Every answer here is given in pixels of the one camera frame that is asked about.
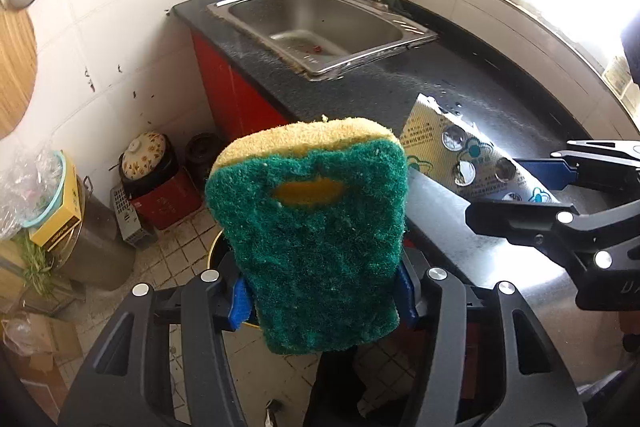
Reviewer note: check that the red box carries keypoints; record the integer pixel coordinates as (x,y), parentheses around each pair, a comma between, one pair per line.
(170,202)

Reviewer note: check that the black pot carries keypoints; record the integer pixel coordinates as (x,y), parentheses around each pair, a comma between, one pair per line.
(202,154)

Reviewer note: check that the cardboard box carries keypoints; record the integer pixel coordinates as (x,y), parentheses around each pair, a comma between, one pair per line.
(55,337)

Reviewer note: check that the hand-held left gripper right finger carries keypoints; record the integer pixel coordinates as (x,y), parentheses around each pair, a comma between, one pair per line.
(409,302)

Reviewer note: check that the steel sink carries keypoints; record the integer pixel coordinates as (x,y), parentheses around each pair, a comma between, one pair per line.
(310,22)

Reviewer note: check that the green and yellow sponge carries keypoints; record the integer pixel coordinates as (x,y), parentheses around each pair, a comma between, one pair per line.
(310,247)

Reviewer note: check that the grey plastic basket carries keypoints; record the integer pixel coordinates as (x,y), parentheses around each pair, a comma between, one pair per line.
(130,227)

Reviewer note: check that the clear plastic bag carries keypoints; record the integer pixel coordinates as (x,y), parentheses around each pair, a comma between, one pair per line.
(25,187)

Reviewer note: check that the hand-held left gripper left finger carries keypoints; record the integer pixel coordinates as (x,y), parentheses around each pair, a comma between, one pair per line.
(240,302)

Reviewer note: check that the round wooden board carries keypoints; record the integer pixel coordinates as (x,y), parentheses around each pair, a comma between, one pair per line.
(15,72)

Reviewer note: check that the green vegetables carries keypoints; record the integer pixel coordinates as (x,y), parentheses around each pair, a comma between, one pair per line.
(37,267)

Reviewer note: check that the clay pot with floral lid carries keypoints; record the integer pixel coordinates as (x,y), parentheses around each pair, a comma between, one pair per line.
(145,154)

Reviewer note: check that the yellow box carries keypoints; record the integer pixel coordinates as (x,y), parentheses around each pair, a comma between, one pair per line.
(60,227)

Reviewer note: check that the silver pill blister pack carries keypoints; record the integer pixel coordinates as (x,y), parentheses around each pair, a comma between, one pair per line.
(450,142)

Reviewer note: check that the steel stockpot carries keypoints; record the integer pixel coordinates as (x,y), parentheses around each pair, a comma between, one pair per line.
(95,252)

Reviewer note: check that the red cabinet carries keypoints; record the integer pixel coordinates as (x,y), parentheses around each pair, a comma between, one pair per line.
(235,97)

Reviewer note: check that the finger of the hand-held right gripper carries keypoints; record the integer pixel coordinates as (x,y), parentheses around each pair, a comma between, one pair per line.
(520,222)
(545,172)

